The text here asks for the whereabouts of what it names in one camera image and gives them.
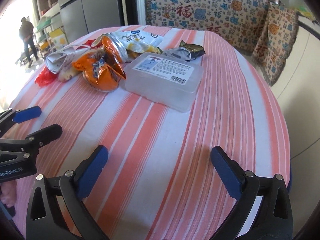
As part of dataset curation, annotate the pink striped tablecloth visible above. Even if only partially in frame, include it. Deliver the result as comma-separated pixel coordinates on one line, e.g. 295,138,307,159
8,26,290,239

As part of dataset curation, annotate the clear plastic box with label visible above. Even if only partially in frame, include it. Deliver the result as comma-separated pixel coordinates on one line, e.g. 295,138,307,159
124,53,204,112

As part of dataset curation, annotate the grey refrigerator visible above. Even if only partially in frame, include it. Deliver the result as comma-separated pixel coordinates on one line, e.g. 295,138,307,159
58,0,125,43

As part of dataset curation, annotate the patterned fu character blanket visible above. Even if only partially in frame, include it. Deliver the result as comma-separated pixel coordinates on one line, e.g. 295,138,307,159
145,0,299,86

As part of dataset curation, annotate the white yellow milk pouch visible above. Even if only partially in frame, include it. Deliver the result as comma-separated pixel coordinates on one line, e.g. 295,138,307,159
111,30,164,60

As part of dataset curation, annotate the person in dark clothes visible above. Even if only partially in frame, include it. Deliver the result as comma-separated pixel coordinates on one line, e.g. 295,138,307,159
19,17,39,67

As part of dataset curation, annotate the storage shelf with items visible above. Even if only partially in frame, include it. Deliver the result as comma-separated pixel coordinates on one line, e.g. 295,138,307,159
33,0,63,57

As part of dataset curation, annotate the gold black snack wrapper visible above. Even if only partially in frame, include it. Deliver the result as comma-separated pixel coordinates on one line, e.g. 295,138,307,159
162,41,206,61

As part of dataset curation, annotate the red plastic wrapper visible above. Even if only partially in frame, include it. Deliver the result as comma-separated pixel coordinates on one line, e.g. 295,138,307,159
35,66,58,87

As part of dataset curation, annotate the crushed orange soda can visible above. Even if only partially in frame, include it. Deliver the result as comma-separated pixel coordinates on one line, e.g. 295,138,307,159
72,34,127,92

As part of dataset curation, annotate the left hand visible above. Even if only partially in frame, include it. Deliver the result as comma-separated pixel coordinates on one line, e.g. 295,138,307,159
1,180,17,208

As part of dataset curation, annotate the yellow white cardboard box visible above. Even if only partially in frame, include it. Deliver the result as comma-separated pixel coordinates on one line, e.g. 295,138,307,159
49,28,68,50

